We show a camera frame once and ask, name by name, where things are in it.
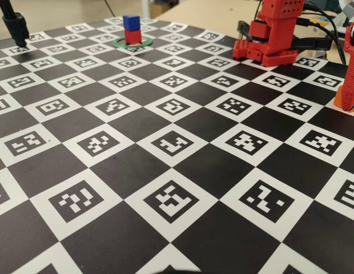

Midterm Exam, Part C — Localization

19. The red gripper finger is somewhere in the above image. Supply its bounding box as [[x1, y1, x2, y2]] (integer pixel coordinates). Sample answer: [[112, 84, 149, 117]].
[[341, 19, 354, 111]]

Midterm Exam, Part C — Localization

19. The red cube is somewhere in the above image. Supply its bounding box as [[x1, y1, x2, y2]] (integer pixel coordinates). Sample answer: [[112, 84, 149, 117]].
[[124, 29, 142, 45]]

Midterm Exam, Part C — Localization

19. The blue cube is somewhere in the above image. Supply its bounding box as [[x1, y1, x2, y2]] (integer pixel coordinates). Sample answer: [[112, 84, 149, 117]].
[[122, 14, 141, 31]]

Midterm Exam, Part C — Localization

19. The red robot base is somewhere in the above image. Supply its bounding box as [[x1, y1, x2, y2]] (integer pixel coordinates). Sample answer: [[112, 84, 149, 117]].
[[232, 39, 299, 67]]

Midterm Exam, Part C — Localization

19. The orange cube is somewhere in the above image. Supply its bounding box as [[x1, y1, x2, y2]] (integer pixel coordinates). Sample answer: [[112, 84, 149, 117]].
[[333, 85, 354, 114]]

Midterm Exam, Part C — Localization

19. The black table clamp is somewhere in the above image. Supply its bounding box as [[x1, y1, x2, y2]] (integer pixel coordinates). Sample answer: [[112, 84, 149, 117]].
[[291, 36, 334, 52]]

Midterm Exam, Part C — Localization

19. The cardboard box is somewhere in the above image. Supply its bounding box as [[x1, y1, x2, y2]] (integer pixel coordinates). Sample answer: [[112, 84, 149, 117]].
[[150, 2, 170, 17]]

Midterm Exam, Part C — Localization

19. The black white marker mat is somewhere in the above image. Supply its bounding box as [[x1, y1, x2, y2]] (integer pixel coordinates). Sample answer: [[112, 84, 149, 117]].
[[0, 15, 354, 274]]

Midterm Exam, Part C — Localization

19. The black usb cable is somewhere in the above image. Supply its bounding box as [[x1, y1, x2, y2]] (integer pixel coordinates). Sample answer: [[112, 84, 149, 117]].
[[296, 17, 348, 65]]

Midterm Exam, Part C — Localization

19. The green ring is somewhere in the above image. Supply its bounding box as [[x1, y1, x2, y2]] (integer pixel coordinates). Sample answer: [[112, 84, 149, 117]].
[[112, 36, 154, 50]]

